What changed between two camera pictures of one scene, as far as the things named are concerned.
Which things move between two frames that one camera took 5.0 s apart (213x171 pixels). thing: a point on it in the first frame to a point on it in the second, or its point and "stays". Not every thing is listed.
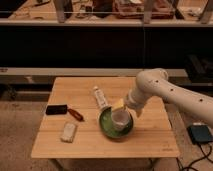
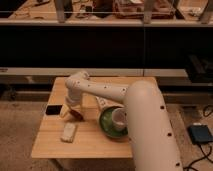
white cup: [120, 119] stays
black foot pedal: [200, 134] stays
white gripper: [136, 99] to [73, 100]
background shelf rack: [107, 13] stays
